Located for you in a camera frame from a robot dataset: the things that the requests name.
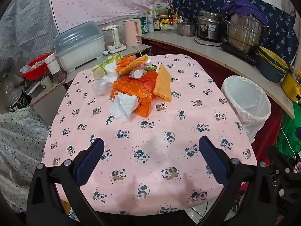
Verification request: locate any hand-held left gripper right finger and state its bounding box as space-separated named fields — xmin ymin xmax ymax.
xmin=199 ymin=136 xmax=277 ymax=226

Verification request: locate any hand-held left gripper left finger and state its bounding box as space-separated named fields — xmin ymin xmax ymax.
xmin=26 ymin=138 xmax=111 ymax=226

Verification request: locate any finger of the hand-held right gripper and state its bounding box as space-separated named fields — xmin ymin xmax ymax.
xmin=276 ymin=183 xmax=301 ymax=217
xmin=267 ymin=145 xmax=301 ymax=184

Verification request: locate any white lined trash bin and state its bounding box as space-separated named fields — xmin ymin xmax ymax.
xmin=221 ymin=75 xmax=272 ymax=143

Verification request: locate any white paper towel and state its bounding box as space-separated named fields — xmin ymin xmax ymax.
xmin=108 ymin=92 xmax=140 ymax=123
xmin=103 ymin=61 xmax=120 ymax=83

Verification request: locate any clear plastic bag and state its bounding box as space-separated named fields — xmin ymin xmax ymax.
xmin=91 ymin=79 xmax=116 ymax=96

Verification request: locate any large orange plastic bag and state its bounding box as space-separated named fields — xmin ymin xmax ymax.
xmin=110 ymin=71 xmax=158 ymax=118

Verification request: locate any yellow green snack packet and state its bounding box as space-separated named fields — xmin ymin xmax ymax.
xmin=92 ymin=54 xmax=123 ymax=80

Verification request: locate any small white plastic bottle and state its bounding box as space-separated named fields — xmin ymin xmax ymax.
xmin=129 ymin=69 xmax=144 ymax=79

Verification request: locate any curled waffle pattern wrapper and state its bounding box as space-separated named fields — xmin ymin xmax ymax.
xmin=117 ymin=55 xmax=149 ymax=76

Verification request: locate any small orange plastic bag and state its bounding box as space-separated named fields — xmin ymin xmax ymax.
xmin=116 ymin=54 xmax=138 ymax=67

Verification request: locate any green plastic bag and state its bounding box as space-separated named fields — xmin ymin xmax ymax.
xmin=275 ymin=109 xmax=301 ymax=158

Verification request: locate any pink panda tablecloth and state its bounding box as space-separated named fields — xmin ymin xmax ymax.
xmin=41 ymin=54 xmax=258 ymax=217

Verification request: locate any floral blanket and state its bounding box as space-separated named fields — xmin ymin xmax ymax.
xmin=0 ymin=109 xmax=51 ymax=215

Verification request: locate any yellow pot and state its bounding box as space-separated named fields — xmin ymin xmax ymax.
xmin=281 ymin=66 xmax=301 ymax=102

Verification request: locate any large clear plastic bottle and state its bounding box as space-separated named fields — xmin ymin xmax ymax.
xmin=0 ymin=75 xmax=31 ymax=112

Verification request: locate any white cup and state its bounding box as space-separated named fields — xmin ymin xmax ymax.
xmin=45 ymin=54 xmax=59 ymax=72

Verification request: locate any red basin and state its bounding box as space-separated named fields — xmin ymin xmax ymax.
xmin=21 ymin=53 xmax=53 ymax=80

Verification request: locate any curved grey counter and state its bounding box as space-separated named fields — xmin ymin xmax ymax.
xmin=141 ymin=32 xmax=295 ymax=119

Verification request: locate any black induction cooker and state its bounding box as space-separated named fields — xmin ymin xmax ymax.
xmin=220 ymin=41 xmax=259 ymax=66

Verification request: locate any white dish box clear lid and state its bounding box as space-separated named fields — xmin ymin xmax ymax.
xmin=54 ymin=21 xmax=106 ymax=73

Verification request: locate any white glass kettle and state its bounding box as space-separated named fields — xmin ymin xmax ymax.
xmin=102 ymin=25 xmax=127 ymax=54

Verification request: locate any large steel steamer pot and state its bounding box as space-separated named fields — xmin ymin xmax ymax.
xmin=222 ymin=13 xmax=271 ymax=54

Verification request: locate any steel rice cooker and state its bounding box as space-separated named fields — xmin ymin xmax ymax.
xmin=196 ymin=11 xmax=227 ymax=43

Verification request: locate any pink electric kettle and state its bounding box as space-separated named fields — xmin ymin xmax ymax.
xmin=123 ymin=19 xmax=143 ymax=47

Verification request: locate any small steel pot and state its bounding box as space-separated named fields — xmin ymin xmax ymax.
xmin=176 ymin=19 xmax=197 ymax=37

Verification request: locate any green box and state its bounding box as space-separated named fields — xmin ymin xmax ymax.
xmin=139 ymin=17 xmax=149 ymax=34

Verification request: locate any grey patterned curtain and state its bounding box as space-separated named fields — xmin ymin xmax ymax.
xmin=0 ymin=0 xmax=59 ymax=76

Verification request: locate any dark sauce bottle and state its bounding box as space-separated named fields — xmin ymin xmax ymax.
xmin=153 ymin=11 xmax=161 ymax=31

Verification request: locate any purple cloth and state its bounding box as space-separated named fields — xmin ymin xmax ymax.
xmin=221 ymin=0 xmax=267 ymax=25

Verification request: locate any navy floral cloth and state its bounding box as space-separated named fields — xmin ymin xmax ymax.
xmin=170 ymin=0 xmax=298 ymax=64

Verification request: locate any white green card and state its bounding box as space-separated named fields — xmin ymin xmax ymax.
xmin=152 ymin=3 xmax=171 ymax=17

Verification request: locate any pink dotted curtain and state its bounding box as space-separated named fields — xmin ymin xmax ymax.
xmin=47 ymin=0 xmax=179 ymax=34

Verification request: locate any white cable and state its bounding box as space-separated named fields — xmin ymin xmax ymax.
xmin=277 ymin=127 xmax=297 ymax=163

